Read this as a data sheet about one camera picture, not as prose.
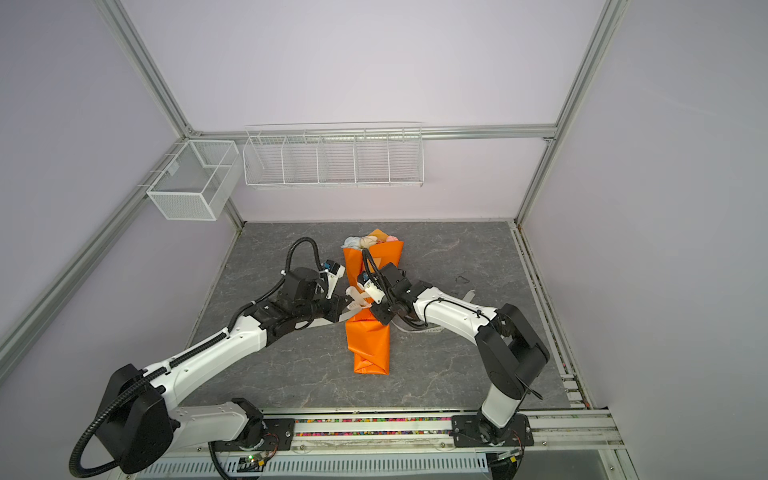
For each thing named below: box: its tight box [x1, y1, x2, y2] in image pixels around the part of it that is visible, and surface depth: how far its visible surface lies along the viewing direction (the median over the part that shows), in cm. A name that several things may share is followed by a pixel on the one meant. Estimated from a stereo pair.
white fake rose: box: [341, 236, 363, 250], surface depth 110 cm
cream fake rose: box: [360, 235, 378, 249], surface depth 111 cm
